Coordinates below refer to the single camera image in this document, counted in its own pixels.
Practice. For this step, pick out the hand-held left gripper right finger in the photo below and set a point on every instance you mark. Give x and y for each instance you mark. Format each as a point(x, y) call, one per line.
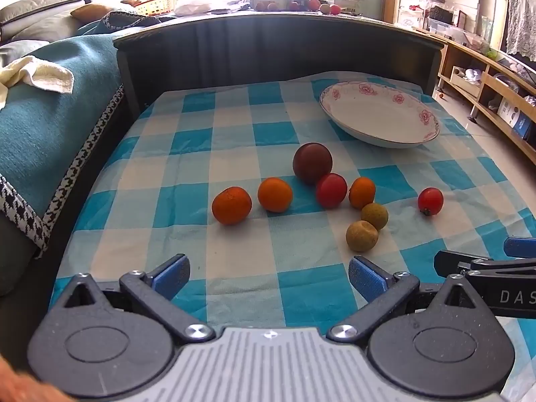
point(366, 276)

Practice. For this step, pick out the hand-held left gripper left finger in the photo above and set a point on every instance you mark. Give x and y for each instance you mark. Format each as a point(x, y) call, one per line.
point(171, 274)

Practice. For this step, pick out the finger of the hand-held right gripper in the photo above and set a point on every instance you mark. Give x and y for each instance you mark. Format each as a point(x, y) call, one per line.
point(521, 247)
point(446, 261)

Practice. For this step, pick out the brown-green kiwi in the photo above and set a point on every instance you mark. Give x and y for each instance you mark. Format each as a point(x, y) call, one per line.
point(362, 235)
point(374, 216)

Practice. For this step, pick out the red cherry tomato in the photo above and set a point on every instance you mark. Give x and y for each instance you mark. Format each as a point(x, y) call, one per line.
point(430, 201)

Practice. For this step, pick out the small orange mandarin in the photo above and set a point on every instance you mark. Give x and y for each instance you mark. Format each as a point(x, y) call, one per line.
point(362, 192)

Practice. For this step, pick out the dark red plum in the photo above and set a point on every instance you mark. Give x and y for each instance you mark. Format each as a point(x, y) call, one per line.
point(313, 163)

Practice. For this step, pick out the white floral rimmed bowl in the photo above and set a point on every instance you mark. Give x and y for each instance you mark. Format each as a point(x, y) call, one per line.
point(377, 111)

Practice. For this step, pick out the row of small fruits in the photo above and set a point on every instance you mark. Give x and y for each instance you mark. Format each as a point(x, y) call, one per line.
point(314, 5)

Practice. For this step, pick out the person's left hand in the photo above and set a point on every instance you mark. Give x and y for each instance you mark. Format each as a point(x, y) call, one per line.
point(16, 387)

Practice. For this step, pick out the blue white checkered tablecloth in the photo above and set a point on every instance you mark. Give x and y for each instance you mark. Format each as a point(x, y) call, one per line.
point(251, 238)

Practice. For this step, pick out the blue white box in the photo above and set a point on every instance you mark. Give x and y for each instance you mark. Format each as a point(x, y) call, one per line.
point(513, 115)

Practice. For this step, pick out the low wooden shelf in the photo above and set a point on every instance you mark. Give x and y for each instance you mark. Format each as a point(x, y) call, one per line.
point(490, 88)

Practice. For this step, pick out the white storage box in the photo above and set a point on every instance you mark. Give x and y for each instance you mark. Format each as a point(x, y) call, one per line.
point(465, 77)

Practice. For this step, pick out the teal blanket with houndstooth trim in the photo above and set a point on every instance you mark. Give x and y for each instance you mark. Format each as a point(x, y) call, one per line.
point(42, 142)

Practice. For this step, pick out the white lace cloth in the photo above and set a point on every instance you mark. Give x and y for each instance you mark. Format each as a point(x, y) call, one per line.
point(521, 21)

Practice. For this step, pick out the cream towel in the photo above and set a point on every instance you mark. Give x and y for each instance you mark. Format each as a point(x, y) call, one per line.
point(46, 75)

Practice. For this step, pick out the dark curved wooden board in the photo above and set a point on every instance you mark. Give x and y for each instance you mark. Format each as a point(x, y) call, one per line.
point(251, 50)

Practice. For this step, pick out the houndstooth cloth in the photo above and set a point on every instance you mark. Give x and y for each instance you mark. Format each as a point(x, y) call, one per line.
point(130, 21)

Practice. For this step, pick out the woven basket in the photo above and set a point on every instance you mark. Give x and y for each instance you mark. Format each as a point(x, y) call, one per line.
point(157, 5)

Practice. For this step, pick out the brown cushion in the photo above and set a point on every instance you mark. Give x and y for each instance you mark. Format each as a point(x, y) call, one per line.
point(94, 10)

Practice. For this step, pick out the grey pillow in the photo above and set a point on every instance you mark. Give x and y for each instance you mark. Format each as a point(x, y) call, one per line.
point(42, 6)

